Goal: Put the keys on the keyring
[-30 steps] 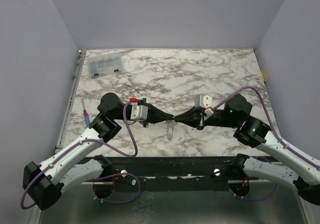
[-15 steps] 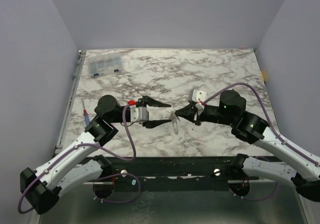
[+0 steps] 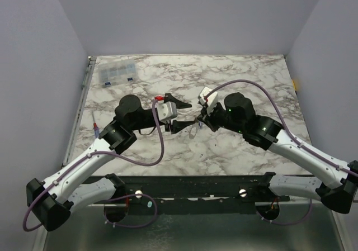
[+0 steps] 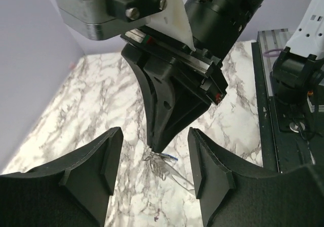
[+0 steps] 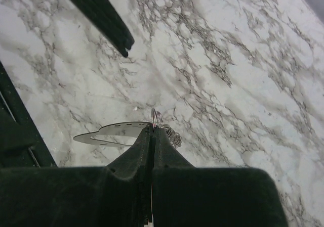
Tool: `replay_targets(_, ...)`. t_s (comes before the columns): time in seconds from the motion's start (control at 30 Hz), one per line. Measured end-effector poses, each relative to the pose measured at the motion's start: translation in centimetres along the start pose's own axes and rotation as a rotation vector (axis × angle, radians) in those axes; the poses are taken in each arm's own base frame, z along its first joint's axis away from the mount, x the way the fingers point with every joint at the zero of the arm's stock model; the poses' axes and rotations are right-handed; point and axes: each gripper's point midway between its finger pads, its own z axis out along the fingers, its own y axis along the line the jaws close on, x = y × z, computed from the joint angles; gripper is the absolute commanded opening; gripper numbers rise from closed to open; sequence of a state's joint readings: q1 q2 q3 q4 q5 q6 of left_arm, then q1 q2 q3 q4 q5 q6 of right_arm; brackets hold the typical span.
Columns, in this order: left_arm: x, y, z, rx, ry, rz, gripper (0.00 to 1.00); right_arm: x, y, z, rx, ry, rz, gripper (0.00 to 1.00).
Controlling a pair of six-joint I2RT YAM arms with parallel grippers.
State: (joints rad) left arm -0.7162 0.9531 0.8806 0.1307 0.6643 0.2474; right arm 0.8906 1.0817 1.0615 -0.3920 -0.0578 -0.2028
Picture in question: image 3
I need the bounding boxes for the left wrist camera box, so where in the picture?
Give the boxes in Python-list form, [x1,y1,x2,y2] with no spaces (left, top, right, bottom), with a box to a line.
[154,96,178,122]

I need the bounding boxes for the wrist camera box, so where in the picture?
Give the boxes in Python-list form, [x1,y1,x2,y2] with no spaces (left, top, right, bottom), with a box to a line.
[154,96,178,122]
[198,87,218,116]

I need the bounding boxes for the aluminium frame rail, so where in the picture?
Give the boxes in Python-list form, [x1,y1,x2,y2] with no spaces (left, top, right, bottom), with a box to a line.
[62,56,97,167]

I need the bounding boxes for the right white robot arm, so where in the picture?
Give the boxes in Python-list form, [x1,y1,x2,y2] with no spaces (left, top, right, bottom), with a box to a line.
[198,87,357,214]

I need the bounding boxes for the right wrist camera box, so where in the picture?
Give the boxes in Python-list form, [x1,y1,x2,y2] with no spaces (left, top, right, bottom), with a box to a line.
[198,87,218,116]

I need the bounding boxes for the clear plastic organizer box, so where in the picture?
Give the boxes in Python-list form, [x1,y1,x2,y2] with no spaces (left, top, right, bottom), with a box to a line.
[98,60,138,87]

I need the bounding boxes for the silver metal bottle opener keychain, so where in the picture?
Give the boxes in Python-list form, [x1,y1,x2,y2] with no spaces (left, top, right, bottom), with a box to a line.
[189,125,197,139]

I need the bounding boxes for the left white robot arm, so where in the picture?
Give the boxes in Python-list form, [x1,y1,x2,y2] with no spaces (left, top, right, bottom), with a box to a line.
[22,93,193,232]

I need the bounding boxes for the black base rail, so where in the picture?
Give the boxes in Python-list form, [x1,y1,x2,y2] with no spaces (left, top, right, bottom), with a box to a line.
[92,174,291,215]

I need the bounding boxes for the blue handled screwdriver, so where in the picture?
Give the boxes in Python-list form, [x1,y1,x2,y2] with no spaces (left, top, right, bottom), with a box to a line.
[91,111,100,138]

